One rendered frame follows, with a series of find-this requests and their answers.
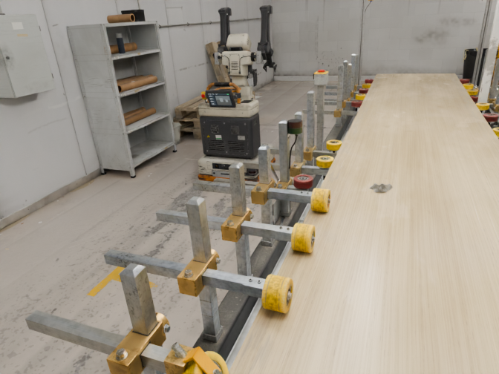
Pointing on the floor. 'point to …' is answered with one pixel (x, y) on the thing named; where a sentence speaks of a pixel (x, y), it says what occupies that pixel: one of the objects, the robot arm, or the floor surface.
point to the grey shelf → (88, 64)
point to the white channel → (490, 58)
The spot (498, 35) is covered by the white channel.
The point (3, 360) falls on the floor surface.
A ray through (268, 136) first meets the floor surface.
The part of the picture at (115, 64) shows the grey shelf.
